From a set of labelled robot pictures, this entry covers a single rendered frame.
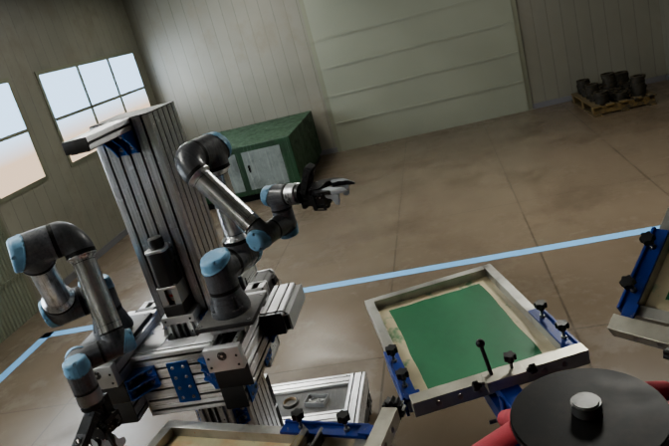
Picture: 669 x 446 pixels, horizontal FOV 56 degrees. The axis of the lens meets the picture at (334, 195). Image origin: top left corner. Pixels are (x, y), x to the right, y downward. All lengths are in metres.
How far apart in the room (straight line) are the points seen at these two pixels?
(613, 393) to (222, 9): 9.44
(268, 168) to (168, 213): 6.10
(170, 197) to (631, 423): 1.72
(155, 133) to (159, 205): 0.29
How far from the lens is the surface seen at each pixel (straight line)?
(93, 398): 2.11
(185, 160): 2.20
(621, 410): 1.44
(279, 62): 10.22
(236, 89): 10.46
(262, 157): 8.50
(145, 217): 2.52
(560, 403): 1.46
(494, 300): 2.64
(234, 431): 2.24
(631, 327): 2.01
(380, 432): 1.93
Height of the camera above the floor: 2.21
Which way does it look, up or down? 16 degrees down
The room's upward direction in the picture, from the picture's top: 15 degrees counter-clockwise
